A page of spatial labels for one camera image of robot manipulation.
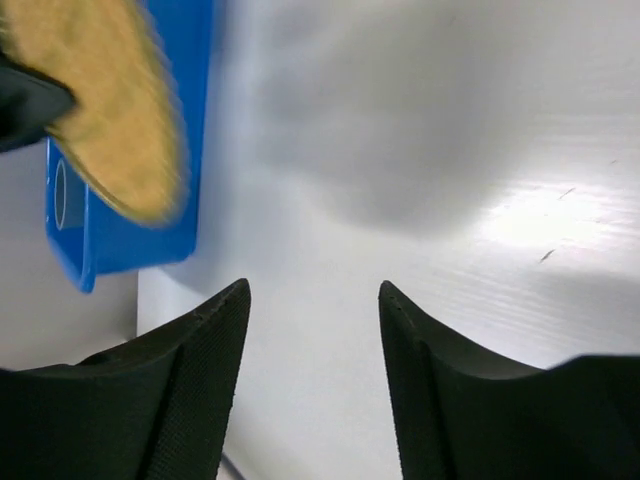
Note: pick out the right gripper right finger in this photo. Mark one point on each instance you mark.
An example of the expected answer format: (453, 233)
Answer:
(462, 411)

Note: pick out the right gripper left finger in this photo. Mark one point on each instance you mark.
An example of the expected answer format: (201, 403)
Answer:
(155, 407)

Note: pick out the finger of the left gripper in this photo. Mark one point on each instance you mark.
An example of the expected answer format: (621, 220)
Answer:
(30, 103)

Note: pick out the green-rimmed bamboo tray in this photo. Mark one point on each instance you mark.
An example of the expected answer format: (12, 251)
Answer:
(125, 135)

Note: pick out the blue plastic bin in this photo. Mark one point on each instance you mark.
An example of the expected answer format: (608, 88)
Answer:
(88, 238)

